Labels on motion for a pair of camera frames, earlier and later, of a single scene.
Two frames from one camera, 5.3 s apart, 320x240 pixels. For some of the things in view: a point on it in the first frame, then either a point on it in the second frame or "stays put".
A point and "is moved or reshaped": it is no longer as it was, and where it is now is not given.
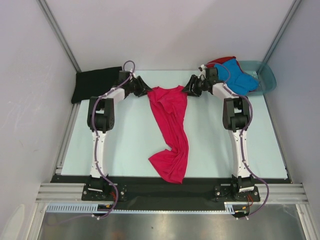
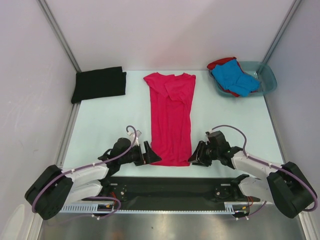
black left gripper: x=144 y=89 to x=149 y=158
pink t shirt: x=170 y=106 is moved or reshaped
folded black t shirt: x=94 y=83 stays put
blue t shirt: x=239 y=83 stays put
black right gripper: x=188 y=89 to x=198 y=157
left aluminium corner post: x=58 y=33 stays put
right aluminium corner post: x=290 y=15 stays put
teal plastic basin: x=263 y=72 stays put
